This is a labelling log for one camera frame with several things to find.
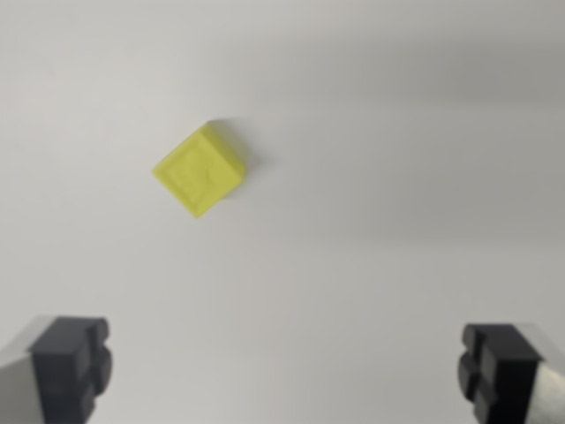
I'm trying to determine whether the yellow cube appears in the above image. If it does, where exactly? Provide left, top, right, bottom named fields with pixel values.
left=151, top=122, right=247, bottom=221

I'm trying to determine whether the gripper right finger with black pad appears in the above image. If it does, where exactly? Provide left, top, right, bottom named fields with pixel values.
left=456, top=322, right=565, bottom=424

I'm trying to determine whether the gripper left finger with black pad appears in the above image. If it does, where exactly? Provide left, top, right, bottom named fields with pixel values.
left=0, top=314, right=114, bottom=424

